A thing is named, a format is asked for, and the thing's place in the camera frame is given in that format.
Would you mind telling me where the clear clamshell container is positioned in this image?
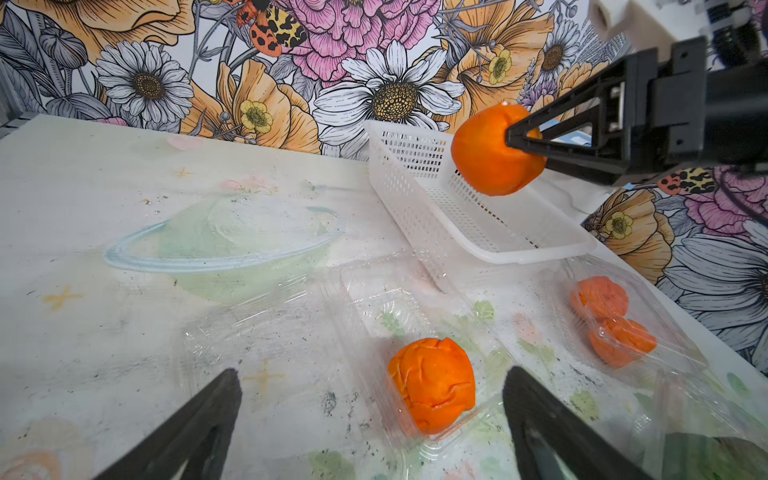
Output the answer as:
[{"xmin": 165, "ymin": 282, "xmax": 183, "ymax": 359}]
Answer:
[
  {"xmin": 547, "ymin": 255, "xmax": 708, "ymax": 389},
  {"xmin": 181, "ymin": 254, "xmax": 514, "ymax": 475}
]

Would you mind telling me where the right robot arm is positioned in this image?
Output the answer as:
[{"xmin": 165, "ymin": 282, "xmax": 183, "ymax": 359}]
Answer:
[{"xmin": 506, "ymin": 1, "xmax": 767, "ymax": 186}]

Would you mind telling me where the orange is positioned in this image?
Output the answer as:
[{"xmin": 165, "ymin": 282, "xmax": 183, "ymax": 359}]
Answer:
[
  {"xmin": 588, "ymin": 318, "xmax": 657, "ymax": 369},
  {"xmin": 570, "ymin": 276, "xmax": 629, "ymax": 320},
  {"xmin": 451, "ymin": 101, "xmax": 546, "ymax": 196},
  {"xmin": 388, "ymin": 338, "xmax": 477, "ymax": 435}
]

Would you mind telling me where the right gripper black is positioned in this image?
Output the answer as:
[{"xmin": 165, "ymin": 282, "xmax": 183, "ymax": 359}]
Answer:
[{"xmin": 505, "ymin": 38, "xmax": 767, "ymax": 185}]

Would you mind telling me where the white perforated plastic basket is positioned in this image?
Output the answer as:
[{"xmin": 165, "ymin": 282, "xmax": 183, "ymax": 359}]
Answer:
[{"xmin": 364, "ymin": 120, "xmax": 596, "ymax": 265}]

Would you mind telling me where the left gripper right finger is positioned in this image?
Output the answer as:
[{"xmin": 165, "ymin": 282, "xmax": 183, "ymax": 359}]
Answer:
[{"xmin": 502, "ymin": 366, "xmax": 649, "ymax": 479}]

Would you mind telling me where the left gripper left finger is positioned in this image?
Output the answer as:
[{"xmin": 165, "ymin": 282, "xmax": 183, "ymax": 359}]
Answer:
[{"xmin": 97, "ymin": 368, "xmax": 242, "ymax": 479}]

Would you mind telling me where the green fruit left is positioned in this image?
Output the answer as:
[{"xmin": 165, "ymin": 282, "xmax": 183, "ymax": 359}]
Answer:
[{"xmin": 661, "ymin": 432, "xmax": 767, "ymax": 480}]

